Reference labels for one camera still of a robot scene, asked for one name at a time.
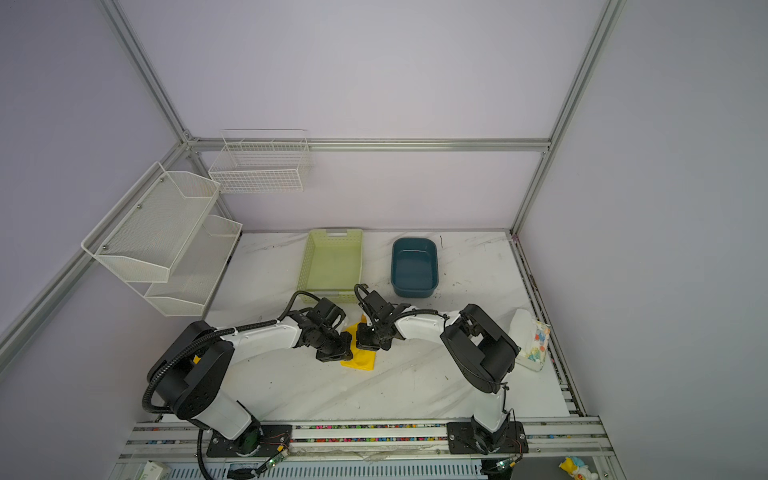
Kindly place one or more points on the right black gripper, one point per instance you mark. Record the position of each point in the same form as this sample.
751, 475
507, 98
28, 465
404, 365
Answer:
362, 342

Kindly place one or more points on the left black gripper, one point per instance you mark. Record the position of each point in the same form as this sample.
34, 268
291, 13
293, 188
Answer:
344, 351

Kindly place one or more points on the yellow paper napkin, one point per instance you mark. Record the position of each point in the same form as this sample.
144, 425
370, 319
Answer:
362, 360

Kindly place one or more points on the light green plastic basket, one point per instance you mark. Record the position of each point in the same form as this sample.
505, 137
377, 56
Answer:
332, 263

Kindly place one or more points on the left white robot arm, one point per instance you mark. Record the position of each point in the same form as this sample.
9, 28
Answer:
187, 380

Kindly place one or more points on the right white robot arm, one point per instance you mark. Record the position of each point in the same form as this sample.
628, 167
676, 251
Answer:
482, 351

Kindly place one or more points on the teal plastic tray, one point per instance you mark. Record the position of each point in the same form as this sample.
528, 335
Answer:
414, 267

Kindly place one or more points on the colourful small carton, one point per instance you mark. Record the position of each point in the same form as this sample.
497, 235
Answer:
532, 337

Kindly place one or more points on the white two-tier mesh shelf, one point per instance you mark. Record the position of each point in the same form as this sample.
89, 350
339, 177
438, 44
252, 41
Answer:
165, 242

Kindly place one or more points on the white wire wall basket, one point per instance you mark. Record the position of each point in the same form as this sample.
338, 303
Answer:
262, 161

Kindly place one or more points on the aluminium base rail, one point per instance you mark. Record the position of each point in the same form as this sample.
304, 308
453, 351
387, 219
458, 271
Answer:
379, 449

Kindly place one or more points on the aluminium cage frame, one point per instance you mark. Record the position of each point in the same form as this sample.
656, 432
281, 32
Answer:
20, 335

